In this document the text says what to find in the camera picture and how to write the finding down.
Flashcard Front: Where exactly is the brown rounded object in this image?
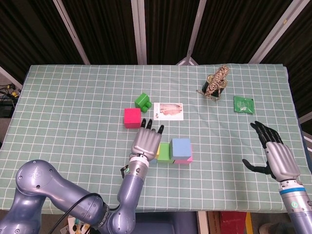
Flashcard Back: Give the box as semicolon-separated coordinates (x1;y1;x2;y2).
258;223;277;234

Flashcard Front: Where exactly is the braided beige rope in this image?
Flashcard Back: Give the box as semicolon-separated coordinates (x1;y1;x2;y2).
196;64;230;102

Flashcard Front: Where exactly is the green checkered tablecloth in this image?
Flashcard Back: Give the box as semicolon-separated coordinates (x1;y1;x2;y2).
0;63;312;215

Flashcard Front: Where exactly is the white picture card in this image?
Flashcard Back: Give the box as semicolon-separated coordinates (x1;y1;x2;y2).
153;102;184;121

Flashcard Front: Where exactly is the red box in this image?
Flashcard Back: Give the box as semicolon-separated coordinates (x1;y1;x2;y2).
219;211;247;234

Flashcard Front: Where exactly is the green foil packet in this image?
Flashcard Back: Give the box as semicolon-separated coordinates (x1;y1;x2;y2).
233;95;255;115

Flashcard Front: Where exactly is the pink cube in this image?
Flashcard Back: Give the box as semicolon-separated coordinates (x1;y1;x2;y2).
173;143;194;165

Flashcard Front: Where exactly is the black electronics box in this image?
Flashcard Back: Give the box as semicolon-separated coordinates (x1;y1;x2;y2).
0;103;13;118

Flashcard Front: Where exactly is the yellow panel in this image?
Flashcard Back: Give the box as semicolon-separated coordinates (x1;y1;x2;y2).
245;212;253;234

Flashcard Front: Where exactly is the dark green gift box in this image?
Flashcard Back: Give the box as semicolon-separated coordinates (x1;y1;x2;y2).
202;79;227;99

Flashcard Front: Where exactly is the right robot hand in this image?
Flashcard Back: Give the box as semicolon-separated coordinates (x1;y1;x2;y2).
242;121;301;182

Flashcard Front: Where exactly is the white table leg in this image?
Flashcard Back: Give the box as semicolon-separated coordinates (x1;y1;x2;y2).
196;211;208;234

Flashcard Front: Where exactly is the red cube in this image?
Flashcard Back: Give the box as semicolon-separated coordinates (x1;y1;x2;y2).
123;108;143;129

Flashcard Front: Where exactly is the white double frame post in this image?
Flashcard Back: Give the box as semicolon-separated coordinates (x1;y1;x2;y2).
131;0;148;65

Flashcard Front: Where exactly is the black strap on left arm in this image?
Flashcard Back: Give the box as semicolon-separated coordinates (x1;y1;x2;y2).
97;203;109;230

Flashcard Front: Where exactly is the green cube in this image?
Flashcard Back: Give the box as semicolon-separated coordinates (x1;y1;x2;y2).
157;142;175;164

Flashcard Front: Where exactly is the grey post foot bracket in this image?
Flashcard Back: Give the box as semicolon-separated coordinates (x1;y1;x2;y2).
175;56;199;66

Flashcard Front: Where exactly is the yellow black cable bundle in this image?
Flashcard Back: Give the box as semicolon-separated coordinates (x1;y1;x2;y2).
0;82;21;98

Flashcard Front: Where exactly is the green plastic toy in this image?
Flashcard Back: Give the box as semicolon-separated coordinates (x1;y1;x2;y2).
135;92;152;113

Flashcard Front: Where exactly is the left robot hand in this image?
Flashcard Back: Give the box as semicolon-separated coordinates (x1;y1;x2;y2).
131;118;165;159

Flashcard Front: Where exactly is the dark brown curtain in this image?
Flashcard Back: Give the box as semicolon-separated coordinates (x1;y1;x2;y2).
0;0;312;117

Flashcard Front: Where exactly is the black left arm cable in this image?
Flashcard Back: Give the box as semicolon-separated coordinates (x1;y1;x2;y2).
50;165;130;234

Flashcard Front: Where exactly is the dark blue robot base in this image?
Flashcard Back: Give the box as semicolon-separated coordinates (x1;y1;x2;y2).
134;212;198;234

